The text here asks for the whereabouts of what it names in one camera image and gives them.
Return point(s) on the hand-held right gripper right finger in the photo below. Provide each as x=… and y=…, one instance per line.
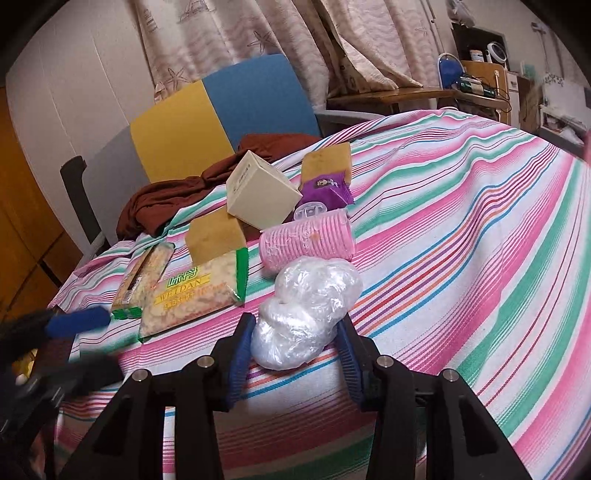
x=348, y=364

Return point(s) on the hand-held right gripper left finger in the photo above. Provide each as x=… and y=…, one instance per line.
x=238, y=360

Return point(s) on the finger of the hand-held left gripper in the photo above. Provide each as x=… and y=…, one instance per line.
x=92, y=369
x=78, y=321

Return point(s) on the clear plastic bag bundle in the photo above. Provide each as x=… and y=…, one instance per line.
x=304, y=314

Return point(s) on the cream carton box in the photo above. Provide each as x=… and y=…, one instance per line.
x=258, y=194

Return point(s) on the yellow sponge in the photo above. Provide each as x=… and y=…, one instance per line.
x=325, y=159
x=214, y=237

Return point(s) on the narrow snack packet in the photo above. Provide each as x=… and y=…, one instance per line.
x=138, y=277

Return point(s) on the wide green-edged snack packet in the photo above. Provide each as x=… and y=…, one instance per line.
x=189, y=295

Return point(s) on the wooden wardrobe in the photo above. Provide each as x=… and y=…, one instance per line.
x=23, y=207

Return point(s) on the stack of pink cups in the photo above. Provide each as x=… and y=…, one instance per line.
x=309, y=240

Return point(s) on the maroon cloth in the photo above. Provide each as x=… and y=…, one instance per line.
x=161, y=203

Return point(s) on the clear plastic lid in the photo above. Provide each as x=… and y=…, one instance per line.
x=311, y=212

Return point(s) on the purple snack packet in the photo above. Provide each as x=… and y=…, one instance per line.
x=325, y=191

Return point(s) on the striped tablecloth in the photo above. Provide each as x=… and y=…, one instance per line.
x=461, y=230

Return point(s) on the grey yellow blue chair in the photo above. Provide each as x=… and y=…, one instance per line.
x=175, y=138

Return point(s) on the wooden desk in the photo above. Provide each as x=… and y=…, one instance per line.
x=392, y=97

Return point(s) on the blue round appliance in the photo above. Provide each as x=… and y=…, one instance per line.
x=450, y=69

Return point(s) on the wooden board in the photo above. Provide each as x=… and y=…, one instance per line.
x=489, y=74

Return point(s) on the white desk organizer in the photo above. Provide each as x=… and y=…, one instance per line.
x=561, y=115

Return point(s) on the starfish print curtain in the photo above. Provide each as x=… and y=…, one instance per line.
x=258, y=32

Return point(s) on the white round desk fan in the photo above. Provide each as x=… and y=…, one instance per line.
x=494, y=50

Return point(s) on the dark open shelf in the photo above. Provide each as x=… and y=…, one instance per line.
x=466, y=39

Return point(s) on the white wall pipe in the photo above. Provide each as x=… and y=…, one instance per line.
x=551, y=50

